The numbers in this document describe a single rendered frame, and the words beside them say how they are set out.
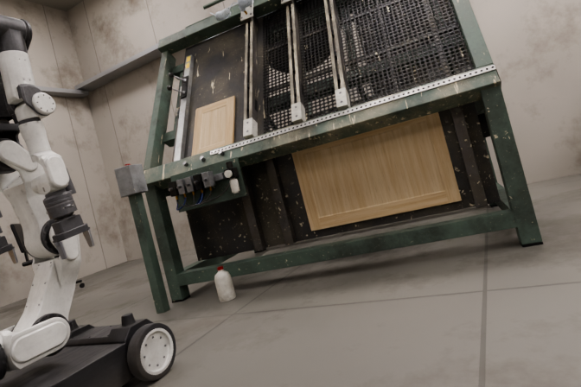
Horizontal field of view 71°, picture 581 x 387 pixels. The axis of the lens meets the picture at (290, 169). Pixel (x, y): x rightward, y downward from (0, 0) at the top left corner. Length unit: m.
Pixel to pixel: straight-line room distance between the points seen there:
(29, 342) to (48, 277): 0.23
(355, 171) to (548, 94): 2.47
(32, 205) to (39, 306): 0.36
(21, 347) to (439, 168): 2.04
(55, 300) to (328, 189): 1.54
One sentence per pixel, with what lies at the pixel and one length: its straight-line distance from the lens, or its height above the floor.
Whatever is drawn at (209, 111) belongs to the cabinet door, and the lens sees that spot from 2.87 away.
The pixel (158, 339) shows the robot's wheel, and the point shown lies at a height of 0.13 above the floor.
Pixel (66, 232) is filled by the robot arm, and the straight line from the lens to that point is 1.57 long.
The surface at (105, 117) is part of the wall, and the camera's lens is 6.96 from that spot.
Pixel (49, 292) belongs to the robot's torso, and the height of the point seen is 0.42.
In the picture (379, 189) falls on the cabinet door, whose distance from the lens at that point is 2.47.
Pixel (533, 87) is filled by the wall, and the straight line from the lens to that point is 4.49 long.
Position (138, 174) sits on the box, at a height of 0.86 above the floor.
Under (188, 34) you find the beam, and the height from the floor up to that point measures 1.89.
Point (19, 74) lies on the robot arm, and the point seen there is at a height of 1.15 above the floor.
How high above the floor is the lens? 0.60
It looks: 1 degrees up
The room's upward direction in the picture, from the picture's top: 14 degrees counter-clockwise
